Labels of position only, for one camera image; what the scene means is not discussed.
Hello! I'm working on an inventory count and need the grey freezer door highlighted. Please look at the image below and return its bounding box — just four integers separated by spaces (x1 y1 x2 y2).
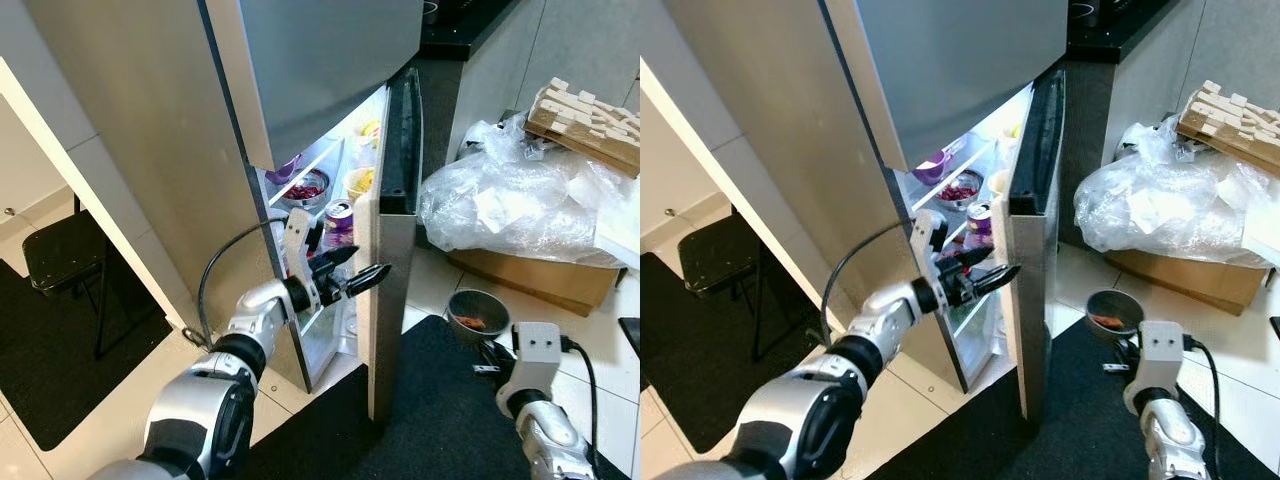
820 0 1069 171
203 0 426 171

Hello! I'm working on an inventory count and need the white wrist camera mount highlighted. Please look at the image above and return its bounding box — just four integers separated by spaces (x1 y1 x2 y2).
910 208 949 301
283 207 327 311
510 322 564 396
1137 320 1189 393

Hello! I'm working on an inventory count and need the black countertop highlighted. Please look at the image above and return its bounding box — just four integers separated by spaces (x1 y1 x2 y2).
420 0 521 63
1065 0 1179 64

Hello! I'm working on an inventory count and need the steel bowl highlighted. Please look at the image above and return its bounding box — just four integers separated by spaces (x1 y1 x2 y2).
935 172 984 211
278 170 332 210

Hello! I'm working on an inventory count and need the brown cardboard box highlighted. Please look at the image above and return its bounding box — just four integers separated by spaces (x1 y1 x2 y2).
1104 247 1273 317
447 247 623 317

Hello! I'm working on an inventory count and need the black rug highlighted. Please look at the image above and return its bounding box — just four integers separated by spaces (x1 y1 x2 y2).
640 252 813 453
0 258 173 453

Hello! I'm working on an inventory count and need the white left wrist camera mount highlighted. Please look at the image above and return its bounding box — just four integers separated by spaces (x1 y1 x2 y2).
283 207 327 311
910 208 949 301

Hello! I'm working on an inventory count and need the grey bowl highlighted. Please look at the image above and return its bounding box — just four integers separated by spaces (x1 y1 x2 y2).
1086 289 1147 346
446 289 512 347

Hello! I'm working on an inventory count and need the clear plastic bag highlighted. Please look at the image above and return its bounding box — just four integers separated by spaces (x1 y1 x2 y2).
1073 113 1280 266
417 113 641 269

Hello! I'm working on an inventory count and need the grey fridge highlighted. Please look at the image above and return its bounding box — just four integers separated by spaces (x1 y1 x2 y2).
660 0 1036 393
22 0 391 393

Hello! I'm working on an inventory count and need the wooden lattice block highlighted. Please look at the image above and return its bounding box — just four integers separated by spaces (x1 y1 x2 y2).
1176 80 1280 179
524 77 641 179

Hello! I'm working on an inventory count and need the white box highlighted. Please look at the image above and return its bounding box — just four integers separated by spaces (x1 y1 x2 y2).
1243 205 1280 266
597 205 641 271

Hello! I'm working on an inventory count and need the purple cup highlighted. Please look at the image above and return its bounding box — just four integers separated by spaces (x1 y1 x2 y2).
264 153 303 187
912 150 952 187

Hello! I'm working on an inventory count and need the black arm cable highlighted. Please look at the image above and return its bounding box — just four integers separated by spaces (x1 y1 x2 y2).
820 220 916 348
183 218 293 351
1185 338 1224 480
560 338 601 471

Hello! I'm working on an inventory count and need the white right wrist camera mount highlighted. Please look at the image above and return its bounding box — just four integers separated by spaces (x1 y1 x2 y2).
1137 320 1189 393
510 322 564 396

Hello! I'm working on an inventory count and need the black chair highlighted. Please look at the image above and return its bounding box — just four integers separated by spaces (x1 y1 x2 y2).
22 195 113 361
678 210 769 361

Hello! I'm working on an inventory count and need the black floor mat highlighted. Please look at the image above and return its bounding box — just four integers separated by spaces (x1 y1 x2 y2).
240 314 606 480
868 316 1251 480

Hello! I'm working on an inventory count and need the white cabinet door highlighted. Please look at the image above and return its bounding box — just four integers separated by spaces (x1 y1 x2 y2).
0 95 79 241
640 130 736 251

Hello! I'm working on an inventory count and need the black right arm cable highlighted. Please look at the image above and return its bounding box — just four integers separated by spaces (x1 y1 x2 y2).
560 338 601 471
1185 338 1224 480

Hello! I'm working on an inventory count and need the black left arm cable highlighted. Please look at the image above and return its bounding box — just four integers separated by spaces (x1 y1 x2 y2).
183 218 293 351
820 220 916 348

